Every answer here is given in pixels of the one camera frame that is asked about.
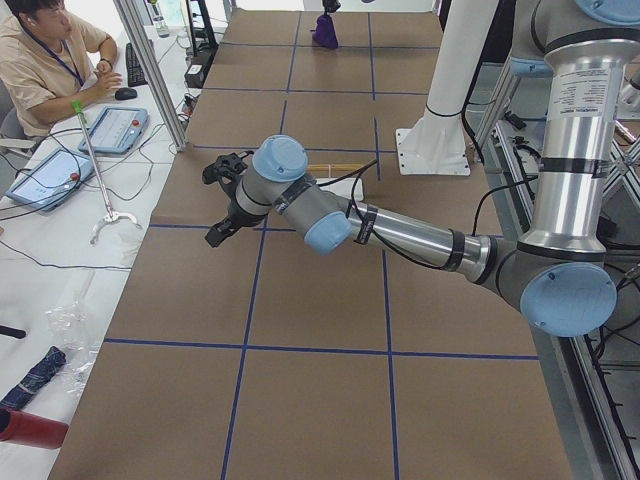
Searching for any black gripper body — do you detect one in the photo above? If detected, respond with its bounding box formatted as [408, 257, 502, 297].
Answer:
[214, 154, 247, 225]

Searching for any purple towel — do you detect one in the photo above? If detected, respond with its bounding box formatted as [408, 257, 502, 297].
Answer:
[312, 14, 339, 50]

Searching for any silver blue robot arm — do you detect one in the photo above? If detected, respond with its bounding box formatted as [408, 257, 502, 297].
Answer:
[203, 1, 639, 337]

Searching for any white towel rack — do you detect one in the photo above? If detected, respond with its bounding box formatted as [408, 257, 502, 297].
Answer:
[307, 163, 364, 201]

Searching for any blue teach pendant far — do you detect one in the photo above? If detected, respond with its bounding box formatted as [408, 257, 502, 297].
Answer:
[82, 106, 149, 155]

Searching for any blue teach pendant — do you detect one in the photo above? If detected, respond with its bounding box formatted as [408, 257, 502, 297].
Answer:
[5, 148, 94, 211]
[82, 106, 149, 155]

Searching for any metal reacher grabber tool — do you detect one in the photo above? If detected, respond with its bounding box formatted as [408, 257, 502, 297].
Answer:
[71, 100, 142, 246]

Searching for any black computer mouse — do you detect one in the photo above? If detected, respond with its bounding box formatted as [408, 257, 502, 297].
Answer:
[114, 87, 138, 101]

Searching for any black keyboard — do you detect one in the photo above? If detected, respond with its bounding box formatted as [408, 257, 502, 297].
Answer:
[125, 43, 147, 88]

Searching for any brown paper table cover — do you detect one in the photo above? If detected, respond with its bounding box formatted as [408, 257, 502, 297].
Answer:
[51, 11, 572, 479]

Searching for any blue teach pendant near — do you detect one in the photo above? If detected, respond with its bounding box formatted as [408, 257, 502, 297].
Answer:
[5, 148, 94, 211]

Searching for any clear plastic wrap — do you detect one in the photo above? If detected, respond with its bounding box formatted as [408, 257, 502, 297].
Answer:
[45, 270, 102, 400]

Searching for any seated person in beige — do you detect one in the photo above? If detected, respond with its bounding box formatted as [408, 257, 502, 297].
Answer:
[1, 1, 122, 138]

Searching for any dark blue folded umbrella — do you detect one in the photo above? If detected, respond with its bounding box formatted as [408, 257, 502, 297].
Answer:
[1, 346, 67, 411]

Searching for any red cylinder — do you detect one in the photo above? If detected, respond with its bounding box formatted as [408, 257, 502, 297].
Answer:
[1, 408, 69, 450]

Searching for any black cable on table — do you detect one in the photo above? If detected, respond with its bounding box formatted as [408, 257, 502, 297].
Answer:
[0, 114, 176, 271]

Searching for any aluminium frame post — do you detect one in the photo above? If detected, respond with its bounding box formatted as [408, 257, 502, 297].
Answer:
[113, 0, 187, 152]

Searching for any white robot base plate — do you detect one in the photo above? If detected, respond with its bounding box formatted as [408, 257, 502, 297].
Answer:
[395, 127, 471, 176]

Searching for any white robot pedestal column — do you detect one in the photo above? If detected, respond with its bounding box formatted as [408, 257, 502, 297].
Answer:
[425, 0, 499, 120]

